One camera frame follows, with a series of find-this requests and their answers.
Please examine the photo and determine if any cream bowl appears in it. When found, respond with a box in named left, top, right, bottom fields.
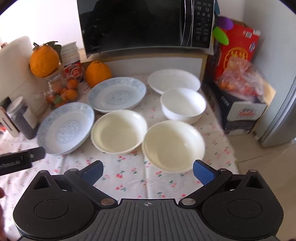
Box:
left=91, top=110, right=148, bottom=154
left=142, top=120, right=206, bottom=174

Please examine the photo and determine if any clear jar of dark grains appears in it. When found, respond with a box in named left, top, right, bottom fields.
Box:
left=6, top=96, right=40, bottom=140

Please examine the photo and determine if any wooden microwave stand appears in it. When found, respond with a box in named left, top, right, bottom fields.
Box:
left=80, top=50, right=207, bottom=80

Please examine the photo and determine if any red cardboard box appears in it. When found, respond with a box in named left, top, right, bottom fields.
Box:
left=214, top=20, right=260, bottom=81

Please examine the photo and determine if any red printed paper cup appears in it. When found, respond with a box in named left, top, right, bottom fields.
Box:
left=64, top=62, right=83, bottom=82

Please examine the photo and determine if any white plate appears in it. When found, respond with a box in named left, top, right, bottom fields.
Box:
left=147, top=69, right=201, bottom=95

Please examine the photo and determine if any grey refrigerator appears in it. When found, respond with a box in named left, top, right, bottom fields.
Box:
left=257, top=76, right=296, bottom=147

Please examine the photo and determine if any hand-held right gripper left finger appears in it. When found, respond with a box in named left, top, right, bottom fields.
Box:
left=32, top=160, right=118, bottom=207

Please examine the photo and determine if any plastic bag of snacks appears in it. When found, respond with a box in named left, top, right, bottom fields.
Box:
left=216, top=57, right=277, bottom=103

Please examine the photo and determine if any cream air fryer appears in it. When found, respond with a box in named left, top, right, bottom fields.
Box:
left=0, top=36, right=49, bottom=137

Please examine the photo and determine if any large orange with leaves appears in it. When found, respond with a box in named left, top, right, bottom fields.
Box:
left=29, top=41, right=61, bottom=78

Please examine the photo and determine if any glass jar of small oranges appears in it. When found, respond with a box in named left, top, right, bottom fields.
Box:
left=44, top=67, right=80, bottom=109

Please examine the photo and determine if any person's left hand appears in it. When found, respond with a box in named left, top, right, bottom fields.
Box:
left=0, top=187, right=8, bottom=234

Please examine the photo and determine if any blue patterned plate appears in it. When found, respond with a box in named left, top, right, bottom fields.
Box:
left=87, top=77, right=147, bottom=114
left=36, top=102, right=95, bottom=155

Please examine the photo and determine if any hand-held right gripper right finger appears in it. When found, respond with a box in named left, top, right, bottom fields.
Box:
left=178, top=159, right=265, bottom=207

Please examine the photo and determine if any black microwave oven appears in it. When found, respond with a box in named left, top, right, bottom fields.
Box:
left=77, top=0, right=216, bottom=58

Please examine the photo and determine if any white bowl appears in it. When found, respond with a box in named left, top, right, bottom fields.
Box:
left=160, top=88, right=207, bottom=124

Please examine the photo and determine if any green toy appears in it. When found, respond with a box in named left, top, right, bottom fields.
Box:
left=213, top=27, right=229, bottom=45

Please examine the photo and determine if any cherry print tablecloth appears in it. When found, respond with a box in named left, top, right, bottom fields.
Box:
left=0, top=74, right=240, bottom=200

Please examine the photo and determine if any stack of white cups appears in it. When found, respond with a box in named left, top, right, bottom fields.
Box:
left=60, top=42, right=81, bottom=66

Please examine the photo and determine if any dark blue cardboard box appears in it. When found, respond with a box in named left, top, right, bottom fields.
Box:
left=203, top=79, right=267, bottom=135

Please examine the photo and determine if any purple toy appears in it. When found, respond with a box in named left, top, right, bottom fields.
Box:
left=216, top=16, right=234, bottom=30

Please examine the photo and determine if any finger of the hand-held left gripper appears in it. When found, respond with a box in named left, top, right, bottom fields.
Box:
left=22, top=146, right=46, bottom=163

